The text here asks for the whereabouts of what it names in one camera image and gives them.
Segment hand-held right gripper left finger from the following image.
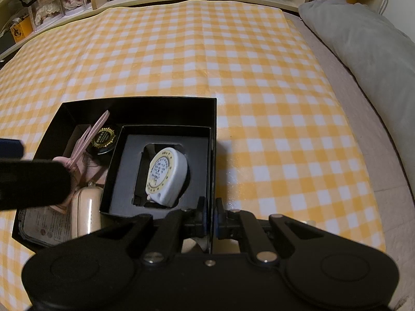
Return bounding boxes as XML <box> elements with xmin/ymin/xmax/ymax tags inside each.
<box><xmin>97</xmin><ymin>197</ymin><xmax>208</xmax><ymax>265</ymax></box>

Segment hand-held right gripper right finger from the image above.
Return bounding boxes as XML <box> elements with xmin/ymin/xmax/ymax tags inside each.
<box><xmin>215</xmin><ymin>197</ymin><xmax>325</xmax><ymax>265</ymax></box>

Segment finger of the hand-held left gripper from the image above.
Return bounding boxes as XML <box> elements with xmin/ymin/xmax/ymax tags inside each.
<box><xmin>0</xmin><ymin>139</ymin><xmax>24</xmax><ymax>160</ymax></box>
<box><xmin>0</xmin><ymin>159</ymin><xmax>72</xmax><ymax>211</ymax></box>

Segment white tape measure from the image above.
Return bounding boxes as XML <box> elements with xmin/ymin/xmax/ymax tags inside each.
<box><xmin>144</xmin><ymin>148</ymin><xmax>189</xmax><ymax>205</ymax></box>

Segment beige earbuds case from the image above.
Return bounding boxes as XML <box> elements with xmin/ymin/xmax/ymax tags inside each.
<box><xmin>70</xmin><ymin>182</ymin><xmax>104</xmax><ymax>238</ymax></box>

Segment pink scissors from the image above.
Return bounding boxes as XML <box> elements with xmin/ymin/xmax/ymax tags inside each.
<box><xmin>52</xmin><ymin>110</ymin><xmax>111</xmax><ymax>214</ymax></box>

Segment black round jar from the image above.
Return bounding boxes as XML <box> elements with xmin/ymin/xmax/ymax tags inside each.
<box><xmin>86</xmin><ymin>125</ymin><xmax>118</xmax><ymax>154</ymax></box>

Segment small black box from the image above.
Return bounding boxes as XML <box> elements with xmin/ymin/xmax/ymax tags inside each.
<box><xmin>99</xmin><ymin>124</ymin><xmax>213</xmax><ymax>219</ymax></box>

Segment large black box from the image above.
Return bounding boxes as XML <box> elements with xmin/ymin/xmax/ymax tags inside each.
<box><xmin>11</xmin><ymin>96</ymin><xmax>217</xmax><ymax>255</ymax></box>

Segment yellow printed box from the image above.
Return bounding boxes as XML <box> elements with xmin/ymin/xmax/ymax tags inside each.
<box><xmin>10</xmin><ymin>16</ymin><xmax>33</xmax><ymax>43</ymax></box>

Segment yellow checkered cloth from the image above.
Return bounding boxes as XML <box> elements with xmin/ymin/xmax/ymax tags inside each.
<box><xmin>0</xmin><ymin>2</ymin><xmax>386</xmax><ymax>277</ymax></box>

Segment grey pillow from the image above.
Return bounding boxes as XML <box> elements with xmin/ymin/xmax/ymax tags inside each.
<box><xmin>298</xmin><ymin>1</ymin><xmax>415</xmax><ymax>130</ymax></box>

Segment clear case with black strap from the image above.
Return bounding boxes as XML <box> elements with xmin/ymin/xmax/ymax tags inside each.
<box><xmin>19</xmin><ymin>0</ymin><xmax>64</xmax><ymax>33</ymax></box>

